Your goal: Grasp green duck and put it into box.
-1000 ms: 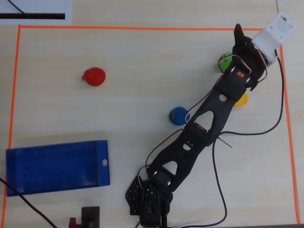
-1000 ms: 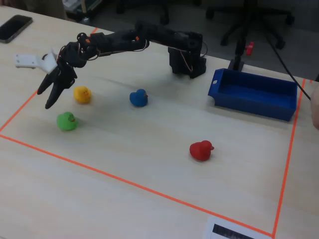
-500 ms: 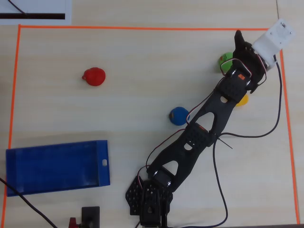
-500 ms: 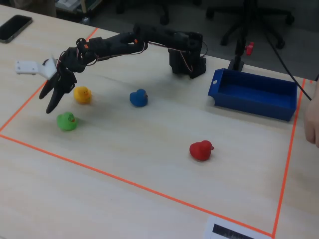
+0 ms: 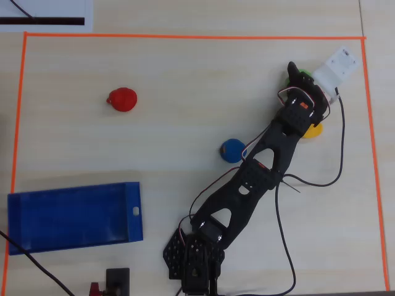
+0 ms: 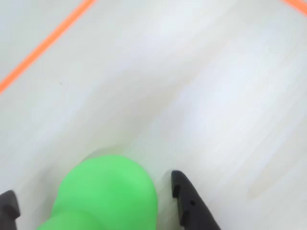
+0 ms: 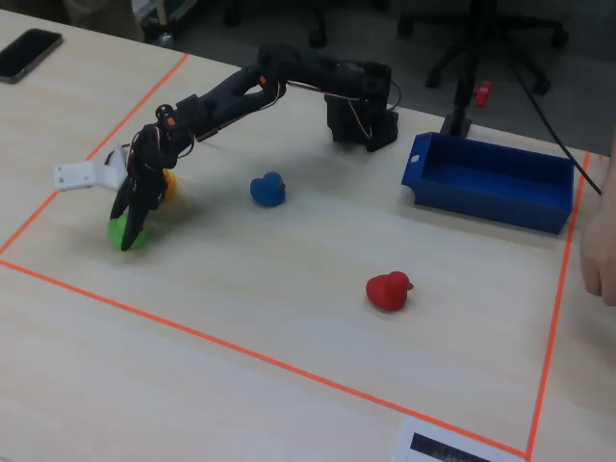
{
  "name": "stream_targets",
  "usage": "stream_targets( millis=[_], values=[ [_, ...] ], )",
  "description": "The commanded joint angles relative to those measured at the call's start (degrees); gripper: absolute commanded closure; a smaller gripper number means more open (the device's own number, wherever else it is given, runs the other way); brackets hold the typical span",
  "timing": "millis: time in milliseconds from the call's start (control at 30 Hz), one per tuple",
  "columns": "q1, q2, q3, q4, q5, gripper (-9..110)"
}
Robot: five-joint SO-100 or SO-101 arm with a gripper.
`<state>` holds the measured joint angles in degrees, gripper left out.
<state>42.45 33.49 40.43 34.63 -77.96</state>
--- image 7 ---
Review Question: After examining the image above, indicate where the red clamp knob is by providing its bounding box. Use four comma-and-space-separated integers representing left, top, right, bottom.
473, 80, 493, 109

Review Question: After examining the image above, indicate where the red rubber duck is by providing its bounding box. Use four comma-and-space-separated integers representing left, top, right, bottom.
365, 270, 416, 313

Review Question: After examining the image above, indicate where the orange tape strip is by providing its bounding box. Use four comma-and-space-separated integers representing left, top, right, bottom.
0, 53, 191, 256
525, 151, 592, 461
0, 258, 530, 458

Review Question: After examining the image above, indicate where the black camera stand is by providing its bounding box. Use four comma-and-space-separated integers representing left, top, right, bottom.
440, 0, 487, 140

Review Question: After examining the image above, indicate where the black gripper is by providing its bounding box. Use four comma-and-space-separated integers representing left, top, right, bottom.
110, 122, 196, 252

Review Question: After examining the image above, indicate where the yellow rubber duck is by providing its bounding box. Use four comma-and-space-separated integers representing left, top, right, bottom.
161, 167, 178, 204

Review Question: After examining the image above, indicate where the white printed paper sheet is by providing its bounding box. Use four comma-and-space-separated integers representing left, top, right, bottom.
392, 417, 526, 462

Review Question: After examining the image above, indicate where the black office chair base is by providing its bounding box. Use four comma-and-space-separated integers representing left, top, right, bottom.
397, 0, 570, 95

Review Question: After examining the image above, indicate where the green rubber duck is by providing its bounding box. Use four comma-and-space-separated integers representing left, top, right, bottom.
106, 214, 151, 251

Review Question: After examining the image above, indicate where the blue rubber duck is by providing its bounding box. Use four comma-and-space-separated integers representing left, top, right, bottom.
249, 171, 288, 208

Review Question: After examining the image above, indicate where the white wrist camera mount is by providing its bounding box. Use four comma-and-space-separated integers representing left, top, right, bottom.
52, 147, 131, 193

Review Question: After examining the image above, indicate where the black smartphone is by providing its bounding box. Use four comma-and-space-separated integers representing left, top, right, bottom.
0, 28, 64, 86

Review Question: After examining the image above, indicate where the person's bare hand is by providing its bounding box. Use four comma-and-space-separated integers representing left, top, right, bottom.
578, 156, 616, 308

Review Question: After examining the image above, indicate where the blue plastic box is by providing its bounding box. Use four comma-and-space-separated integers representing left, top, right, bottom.
400, 132, 577, 236

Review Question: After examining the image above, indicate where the black cable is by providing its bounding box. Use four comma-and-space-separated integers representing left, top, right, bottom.
495, 28, 603, 197

